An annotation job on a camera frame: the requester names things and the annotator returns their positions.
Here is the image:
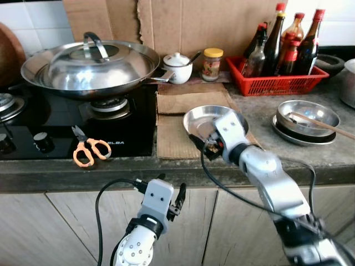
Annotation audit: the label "shallow steel dish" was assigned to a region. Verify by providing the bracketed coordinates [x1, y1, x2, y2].
[182, 105, 250, 144]

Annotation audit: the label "brown cardboard mat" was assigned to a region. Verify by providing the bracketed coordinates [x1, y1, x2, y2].
[155, 105, 258, 161]
[157, 82, 231, 116]

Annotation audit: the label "grey wood cabinet door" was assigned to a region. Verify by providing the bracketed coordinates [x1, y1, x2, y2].
[45, 187, 218, 266]
[0, 190, 99, 266]
[202, 186, 355, 266]

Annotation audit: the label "glass jar yellow lid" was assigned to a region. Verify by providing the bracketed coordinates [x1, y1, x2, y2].
[201, 48, 224, 82]

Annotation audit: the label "white ceramic jar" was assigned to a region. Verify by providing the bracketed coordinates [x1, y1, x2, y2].
[163, 52, 194, 85]

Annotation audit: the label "dark jar spoon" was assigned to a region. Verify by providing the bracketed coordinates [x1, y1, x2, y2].
[187, 51, 202, 65]

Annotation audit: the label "steel plate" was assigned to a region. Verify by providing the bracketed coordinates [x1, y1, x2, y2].
[271, 114, 337, 147]

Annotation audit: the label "clear glass bottle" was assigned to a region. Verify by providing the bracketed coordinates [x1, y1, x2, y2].
[243, 40, 267, 78]

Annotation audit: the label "red plastic bottle basket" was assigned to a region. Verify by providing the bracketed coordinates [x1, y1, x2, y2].
[226, 55, 330, 97]

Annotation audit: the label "steel gas burner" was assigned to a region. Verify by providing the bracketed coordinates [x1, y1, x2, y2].
[0, 93, 27, 121]
[83, 95, 133, 121]

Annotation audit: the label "steel wok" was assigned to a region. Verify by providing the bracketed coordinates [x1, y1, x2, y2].
[21, 39, 175, 100]

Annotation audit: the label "small red-labelled bottle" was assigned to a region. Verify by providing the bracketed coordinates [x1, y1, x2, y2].
[280, 38, 301, 76]

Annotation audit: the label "large brown cardboard sheet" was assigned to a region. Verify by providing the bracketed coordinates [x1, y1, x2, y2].
[137, 0, 281, 70]

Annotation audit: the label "steel bowl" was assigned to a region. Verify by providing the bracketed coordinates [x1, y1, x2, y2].
[276, 100, 341, 135]

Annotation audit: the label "wooden chopstick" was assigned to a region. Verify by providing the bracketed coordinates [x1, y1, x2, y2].
[291, 112, 355, 140]
[292, 111, 350, 136]

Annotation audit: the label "black glass gas stove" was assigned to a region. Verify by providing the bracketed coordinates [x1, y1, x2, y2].
[0, 83, 158, 161]

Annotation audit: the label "black stove knob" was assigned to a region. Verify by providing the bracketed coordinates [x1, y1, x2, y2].
[0, 133, 16, 155]
[33, 132, 55, 153]

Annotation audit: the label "dark red-capped sauce bottle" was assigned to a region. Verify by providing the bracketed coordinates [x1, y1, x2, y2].
[294, 8, 326, 76]

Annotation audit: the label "amber sauce bottle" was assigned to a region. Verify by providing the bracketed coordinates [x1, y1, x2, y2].
[279, 12, 306, 59]

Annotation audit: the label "dark stone mortar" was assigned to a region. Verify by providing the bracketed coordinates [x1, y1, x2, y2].
[315, 54, 347, 78]

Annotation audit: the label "steel wok lid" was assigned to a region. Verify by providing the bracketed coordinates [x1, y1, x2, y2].
[47, 32, 136, 89]

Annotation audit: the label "aluminium cooking pot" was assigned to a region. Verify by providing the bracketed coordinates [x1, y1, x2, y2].
[339, 58, 355, 109]

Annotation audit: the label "small brown cardboard sheet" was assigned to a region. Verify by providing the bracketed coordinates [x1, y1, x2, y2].
[62, 0, 139, 42]

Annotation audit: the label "round brown wooden board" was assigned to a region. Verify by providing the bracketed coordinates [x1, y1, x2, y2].
[0, 38, 27, 88]

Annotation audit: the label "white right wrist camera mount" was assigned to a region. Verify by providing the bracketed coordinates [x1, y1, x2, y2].
[214, 110, 247, 150]

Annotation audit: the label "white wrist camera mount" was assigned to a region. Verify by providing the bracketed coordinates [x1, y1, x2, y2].
[214, 110, 247, 150]
[139, 178, 175, 222]

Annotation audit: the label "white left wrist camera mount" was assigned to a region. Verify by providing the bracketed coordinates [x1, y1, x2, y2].
[139, 178, 175, 222]

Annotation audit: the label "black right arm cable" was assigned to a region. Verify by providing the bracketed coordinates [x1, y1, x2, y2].
[200, 147, 318, 222]

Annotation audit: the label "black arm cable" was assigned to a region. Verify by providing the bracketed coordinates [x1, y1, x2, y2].
[200, 147, 318, 222]
[95, 177, 149, 266]

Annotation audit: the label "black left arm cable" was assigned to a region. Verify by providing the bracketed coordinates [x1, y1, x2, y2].
[95, 177, 149, 266]

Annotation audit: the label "orange handled scissors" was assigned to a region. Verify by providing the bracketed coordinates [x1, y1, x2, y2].
[71, 125, 112, 168]

